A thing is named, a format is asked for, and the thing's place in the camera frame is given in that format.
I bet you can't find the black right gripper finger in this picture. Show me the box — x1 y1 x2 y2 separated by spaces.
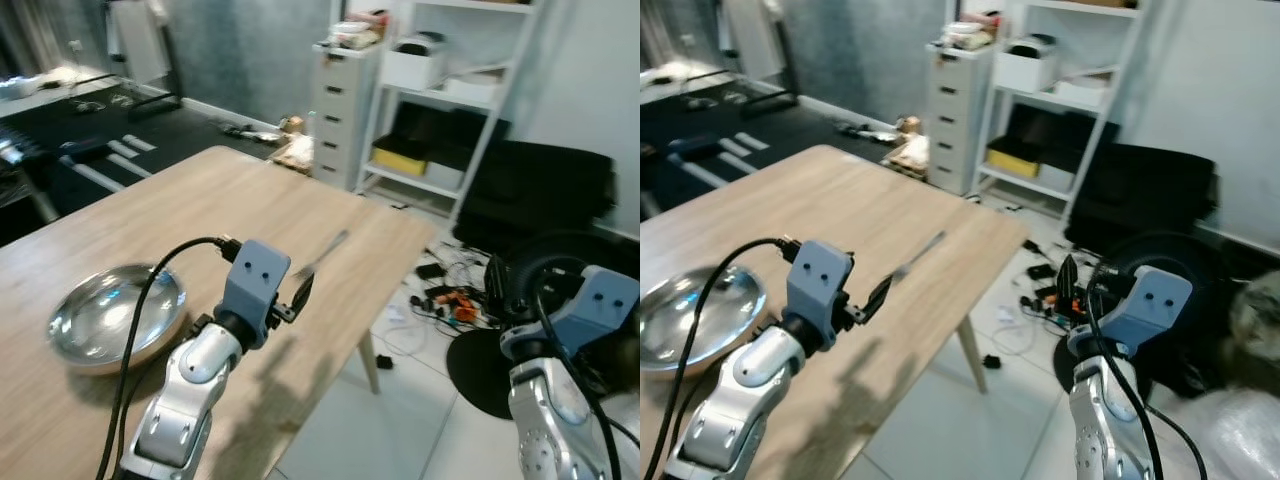
1059 255 1081 323
486 255 507 323

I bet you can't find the orange tool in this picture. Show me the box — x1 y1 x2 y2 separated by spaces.
440 288 481 323
1022 290 1063 321

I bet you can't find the metal fork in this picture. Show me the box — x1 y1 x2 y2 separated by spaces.
890 230 947 283
292 230 351 281

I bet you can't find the black floor fan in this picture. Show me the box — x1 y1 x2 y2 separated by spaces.
1053 235 1236 401
447 235 641 421

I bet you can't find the light wooden table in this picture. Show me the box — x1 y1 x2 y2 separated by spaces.
0 145 441 480
640 145 1031 480

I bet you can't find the black fabric bag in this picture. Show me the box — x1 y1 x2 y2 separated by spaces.
1065 143 1221 251
455 140 616 256

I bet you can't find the yellow box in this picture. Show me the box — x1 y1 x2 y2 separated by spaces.
985 140 1043 179
372 140 433 178

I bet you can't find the small wooden crate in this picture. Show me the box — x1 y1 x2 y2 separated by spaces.
885 138 931 181
270 136 316 177

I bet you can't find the shiny metal bowl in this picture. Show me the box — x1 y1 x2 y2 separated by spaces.
47 263 189 376
640 265 771 381

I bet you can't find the grey-green cloth pile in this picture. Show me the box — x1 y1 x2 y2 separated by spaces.
1228 270 1280 363

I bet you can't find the white drawer cabinet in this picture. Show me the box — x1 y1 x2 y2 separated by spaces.
925 42 996 196
310 42 383 193

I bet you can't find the white shelf unit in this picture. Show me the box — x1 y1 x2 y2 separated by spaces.
357 0 546 226
975 0 1151 226

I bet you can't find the white plastic bag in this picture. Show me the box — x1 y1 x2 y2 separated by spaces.
1150 385 1280 480

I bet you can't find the flat white box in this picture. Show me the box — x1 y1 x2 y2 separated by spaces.
443 70 506 106
1055 72 1116 109

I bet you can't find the white bar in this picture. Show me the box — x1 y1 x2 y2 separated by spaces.
60 158 129 193
683 160 736 191

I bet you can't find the white box with black lid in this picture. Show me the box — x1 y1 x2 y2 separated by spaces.
995 36 1061 93
383 33 449 91

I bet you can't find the round white container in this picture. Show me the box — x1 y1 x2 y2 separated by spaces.
945 22 994 51
330 22 381 51

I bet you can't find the white panel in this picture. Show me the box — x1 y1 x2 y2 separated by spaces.
108 0 171 86
722 0 786 81

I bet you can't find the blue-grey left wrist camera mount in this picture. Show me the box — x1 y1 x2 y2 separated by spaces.
222 240 292 333
785 240 854 337

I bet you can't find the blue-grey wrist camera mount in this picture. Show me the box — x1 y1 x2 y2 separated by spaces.
1095 266 1194 349
785 240 854 337
222 240 292 333
545 266 641 351

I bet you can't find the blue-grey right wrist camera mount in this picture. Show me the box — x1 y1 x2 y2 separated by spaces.
1095 266 1194 349
545 266 641 351

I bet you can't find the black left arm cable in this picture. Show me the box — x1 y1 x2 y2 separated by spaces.
97 236 241 480
645 238 798 480

